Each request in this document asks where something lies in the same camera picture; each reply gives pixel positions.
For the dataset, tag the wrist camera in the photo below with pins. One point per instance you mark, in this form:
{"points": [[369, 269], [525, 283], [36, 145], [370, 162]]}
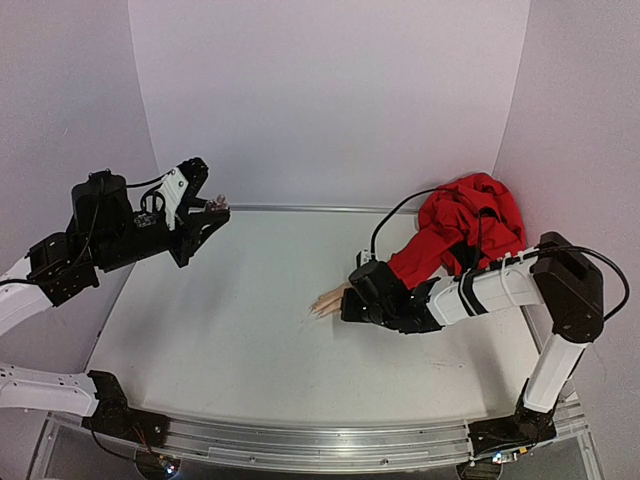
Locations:
{"points": [[363, 257], [172, 189]]}

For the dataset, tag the mannequin hand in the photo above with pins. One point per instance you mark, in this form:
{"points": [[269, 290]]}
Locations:
{"points": [[330, 302]]}

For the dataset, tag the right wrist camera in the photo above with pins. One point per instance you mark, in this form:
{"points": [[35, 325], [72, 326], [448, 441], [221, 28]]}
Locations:
{"points": [[363, 257]]}

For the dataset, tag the aluminium table edge rail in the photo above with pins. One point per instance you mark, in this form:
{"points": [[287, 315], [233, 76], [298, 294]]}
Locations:
{"points": [[237, 207]]}

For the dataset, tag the red dress cloth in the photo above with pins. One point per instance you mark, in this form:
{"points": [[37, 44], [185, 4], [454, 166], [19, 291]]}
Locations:
{"points": [[467, 223]]}

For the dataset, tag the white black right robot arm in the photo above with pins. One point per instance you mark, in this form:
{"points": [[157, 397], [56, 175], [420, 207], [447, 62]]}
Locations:
{"points": [[555, 277]]}

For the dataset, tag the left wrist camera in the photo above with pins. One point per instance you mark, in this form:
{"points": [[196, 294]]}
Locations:
{"points": [[172, 189]]}

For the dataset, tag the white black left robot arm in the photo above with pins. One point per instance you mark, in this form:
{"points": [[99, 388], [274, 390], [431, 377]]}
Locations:
{"points": [[38, 283]]}

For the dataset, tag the aluminium front base frame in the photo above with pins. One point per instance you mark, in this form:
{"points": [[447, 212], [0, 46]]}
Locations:
{"points": [[156, 446]]}

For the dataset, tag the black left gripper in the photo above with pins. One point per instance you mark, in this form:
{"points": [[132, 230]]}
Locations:
{"points": [[191, 238]]}

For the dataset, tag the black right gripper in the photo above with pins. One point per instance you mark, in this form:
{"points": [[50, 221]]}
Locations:
{"points": [[350, 308]]}

